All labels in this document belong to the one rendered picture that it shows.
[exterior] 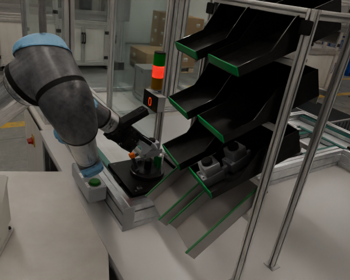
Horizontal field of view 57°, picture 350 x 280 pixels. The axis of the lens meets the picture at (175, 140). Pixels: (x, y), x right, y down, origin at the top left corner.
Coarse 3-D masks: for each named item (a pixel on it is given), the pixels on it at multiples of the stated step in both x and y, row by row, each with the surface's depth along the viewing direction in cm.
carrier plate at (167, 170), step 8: (128, 160) 139; (152, 160) 142; (112, 168) 131; (120, 168) 132; (128, 168) 133; (168, 168) 137; (120, 176) 127; (128, 176) 128; (128, 184) 122; (136, 184) 123; (144, 184) 124; (152, 184) 125; (128, 192) 120; (136, 192) 119; (144, 192) 119
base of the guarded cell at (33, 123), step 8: (104, 96) 242; (168, 104) 244; (24, 112) 227; (32, 112) 199; (168, 112) 229; (176, 112) 231; (24, 120) 231; (32, 120) 204; (40, 120) 190; (32, 128) 210; (40, 128) 193; (48, 128) 181; (32, 136) 209; (32, 144) 218; (40, 144) 193; (32, 152) 222; (40, 152) 197; (32, 160) 227; (40, 160) 201; (32, 168) 232; (40, 168) 205
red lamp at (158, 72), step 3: (153, 66) 134; (156, 66) 134; (153, 69) 135; (156, 69) 134; (159, 69) 134; (162, 69) 135; (153, 72) 135; (156, 72) 135; (159, 72) 135; (162, 72) 135; (153, 75) 136; (156, 75) 135; (159, 75) 135; (162, 75) 136
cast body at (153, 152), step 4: (152, 140) 125; (156, 140) 128; (156, 144) 126; (152, 148) 125; (160, 148) 131; (148, 152) 125; (152, 152) 126; (156, 152) 127; (160, 152) 131; (144, 156) 126; (148, 156) 126; (152, 156) 127
